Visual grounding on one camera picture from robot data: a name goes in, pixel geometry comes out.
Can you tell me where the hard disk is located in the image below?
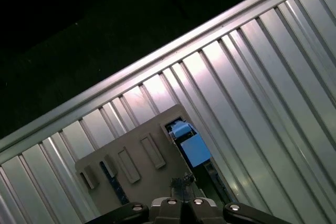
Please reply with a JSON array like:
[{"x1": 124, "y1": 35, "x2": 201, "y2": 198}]
[{"x1": 164, "y1": 119, "x2": 232, "y2": 208}]

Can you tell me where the grey parts rack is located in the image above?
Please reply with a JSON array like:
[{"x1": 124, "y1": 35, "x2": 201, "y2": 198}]
[{"x1": 75, "y1": 104, "x2": 208, "y2": 224}]

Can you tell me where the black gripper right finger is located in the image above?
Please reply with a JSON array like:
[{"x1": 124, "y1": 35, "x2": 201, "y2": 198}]
[{"x1": 184, "y1": 172, "x2": 280, "y2": 224}]

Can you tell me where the RAM stick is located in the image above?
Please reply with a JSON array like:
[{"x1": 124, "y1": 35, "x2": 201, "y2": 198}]
[{"x1": 99, "y1": 161, "x2": 131, "y2": 206}]

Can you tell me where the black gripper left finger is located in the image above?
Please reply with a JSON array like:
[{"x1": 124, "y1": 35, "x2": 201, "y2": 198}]
[{"x1": 90, "y1": 178, "x2": 186, "y2": 224}]

